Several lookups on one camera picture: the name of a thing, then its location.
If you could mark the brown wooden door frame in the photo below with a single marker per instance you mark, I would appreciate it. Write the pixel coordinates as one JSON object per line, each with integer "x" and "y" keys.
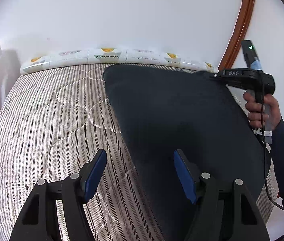
{"x": 241, "y": 26}

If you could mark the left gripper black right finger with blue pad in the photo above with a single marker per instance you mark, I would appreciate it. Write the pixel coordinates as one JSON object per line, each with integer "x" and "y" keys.
{"x": 223, "y": 211}

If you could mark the person's right hand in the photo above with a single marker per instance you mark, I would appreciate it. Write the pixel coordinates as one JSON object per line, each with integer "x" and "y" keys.
{"x": 267, "y": 114}

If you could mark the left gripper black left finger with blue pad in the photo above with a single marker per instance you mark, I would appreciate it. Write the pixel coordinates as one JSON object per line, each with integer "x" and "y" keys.
{"x": 38, "y": 218}

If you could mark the white patterned folded blanket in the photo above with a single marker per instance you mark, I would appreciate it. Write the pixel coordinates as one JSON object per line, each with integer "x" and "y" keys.
{"x": 113, "y": 56}

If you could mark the black sweatshirt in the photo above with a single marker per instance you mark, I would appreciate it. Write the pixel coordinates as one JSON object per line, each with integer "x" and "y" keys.
{"x": 160, "y": 111}

